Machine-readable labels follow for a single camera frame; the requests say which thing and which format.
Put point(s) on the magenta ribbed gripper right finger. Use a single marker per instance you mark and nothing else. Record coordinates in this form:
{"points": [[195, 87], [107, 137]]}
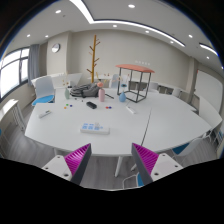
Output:
{"points": [[145, 160]]}

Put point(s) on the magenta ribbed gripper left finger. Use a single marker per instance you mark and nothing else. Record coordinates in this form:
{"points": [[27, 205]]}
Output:
{"points": [[77, 162]]}

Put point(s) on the blue chair under table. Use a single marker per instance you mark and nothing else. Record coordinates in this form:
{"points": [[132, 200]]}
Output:
{"points": [[183, 150]]}

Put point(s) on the white remote control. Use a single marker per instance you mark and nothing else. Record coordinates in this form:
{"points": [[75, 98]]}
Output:
{"points": [[44, 114]]}

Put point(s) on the coloured small tokens left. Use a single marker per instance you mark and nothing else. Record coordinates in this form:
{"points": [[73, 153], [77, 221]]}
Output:
{"points": [[68, 106]]}

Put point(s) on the black rectangular box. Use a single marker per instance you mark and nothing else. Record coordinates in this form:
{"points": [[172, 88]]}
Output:
{"points": [[91, 105]]}

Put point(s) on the blue vase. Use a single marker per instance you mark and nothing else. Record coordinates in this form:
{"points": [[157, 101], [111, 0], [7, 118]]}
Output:
{"points": [[122, 96]]}

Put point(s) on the green vase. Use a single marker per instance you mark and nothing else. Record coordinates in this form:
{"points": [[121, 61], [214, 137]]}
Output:
{"points": [[67, 92]]}

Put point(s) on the grey backpack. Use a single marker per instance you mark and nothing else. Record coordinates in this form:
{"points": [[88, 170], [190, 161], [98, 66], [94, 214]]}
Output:
{"points": [[87, 90]]}

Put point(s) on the pink vase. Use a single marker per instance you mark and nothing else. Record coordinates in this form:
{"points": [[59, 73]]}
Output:
{"points": [[101, 92]]}

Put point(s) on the white chair blue seat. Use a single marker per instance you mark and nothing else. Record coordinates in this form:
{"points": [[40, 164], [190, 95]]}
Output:
{"points": [[44, 90]]}

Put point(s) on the whiteboard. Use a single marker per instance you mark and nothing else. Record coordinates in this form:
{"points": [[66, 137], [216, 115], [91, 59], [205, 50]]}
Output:
{"points": [[209, 88]]}

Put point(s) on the grey curtain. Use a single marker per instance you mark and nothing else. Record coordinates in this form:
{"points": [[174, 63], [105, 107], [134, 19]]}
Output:
{"points": [[33, 63]]}

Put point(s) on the window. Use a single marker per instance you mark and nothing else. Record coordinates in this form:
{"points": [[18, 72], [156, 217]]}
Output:
{"points": [[13, 71]]}

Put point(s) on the wooden coat rack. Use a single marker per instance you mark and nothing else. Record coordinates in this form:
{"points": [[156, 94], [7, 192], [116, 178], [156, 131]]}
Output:
{"points": [[94, 59]]}

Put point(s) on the black frame orange top stand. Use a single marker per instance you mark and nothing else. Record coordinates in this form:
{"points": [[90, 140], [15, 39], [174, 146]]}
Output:
{"points": [[133, 76]]}

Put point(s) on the round wall clock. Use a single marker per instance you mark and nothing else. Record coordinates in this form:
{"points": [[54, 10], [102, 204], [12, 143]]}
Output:
{"points": [[55, 48]]}

